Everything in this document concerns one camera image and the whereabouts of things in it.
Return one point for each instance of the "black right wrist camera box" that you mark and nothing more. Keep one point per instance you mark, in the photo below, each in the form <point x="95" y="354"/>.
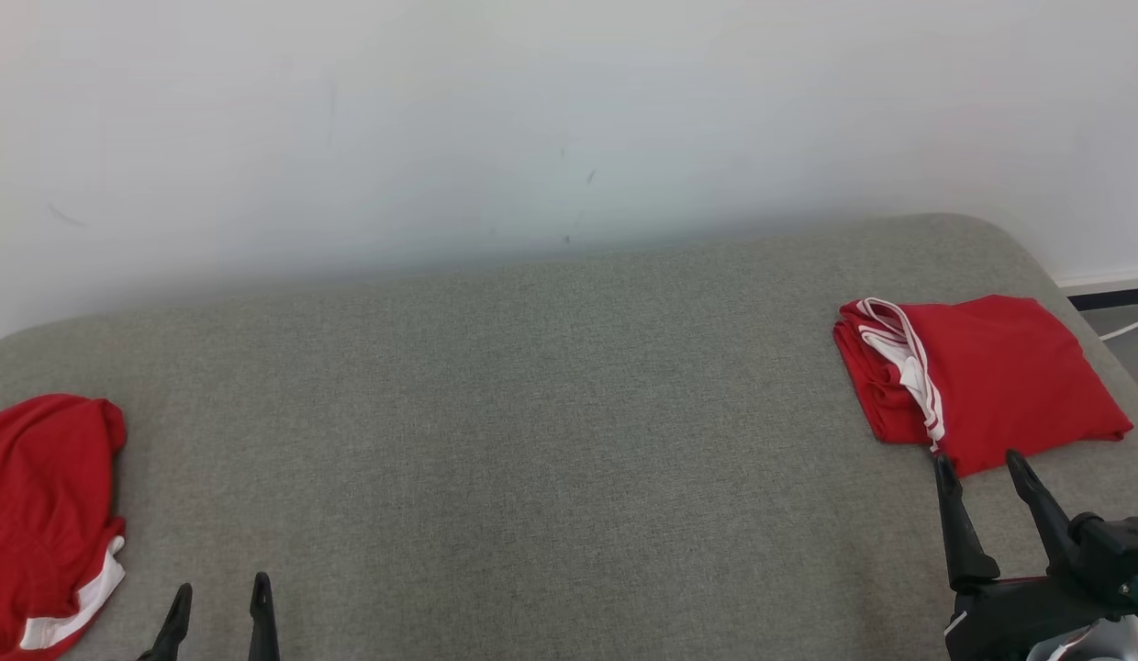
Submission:
<point x="1110" y="551"/>

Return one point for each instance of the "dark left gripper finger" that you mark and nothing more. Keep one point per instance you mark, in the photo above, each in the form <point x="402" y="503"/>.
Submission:
<point x="179" y="624"/>
<point x="262" y="624"/>

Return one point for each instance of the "red shorts white side stripe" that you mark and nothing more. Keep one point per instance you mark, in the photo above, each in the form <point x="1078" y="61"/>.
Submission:
<point x="46" y="514"/>

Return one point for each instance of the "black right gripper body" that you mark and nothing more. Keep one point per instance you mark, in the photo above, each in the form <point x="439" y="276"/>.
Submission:
<point x="1009" y="620"/>

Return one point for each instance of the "red basketball jersey number print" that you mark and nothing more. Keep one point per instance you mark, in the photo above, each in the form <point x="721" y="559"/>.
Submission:
<point x="1000" y="376"/>

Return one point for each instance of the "white wall baseboard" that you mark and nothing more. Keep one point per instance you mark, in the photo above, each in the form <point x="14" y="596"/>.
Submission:
<point x="1110" y="282"/>

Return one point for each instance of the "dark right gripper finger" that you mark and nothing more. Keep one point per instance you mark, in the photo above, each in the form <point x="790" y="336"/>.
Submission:
<point x="964" y="542"/>
<point x="1042" y="509"/>

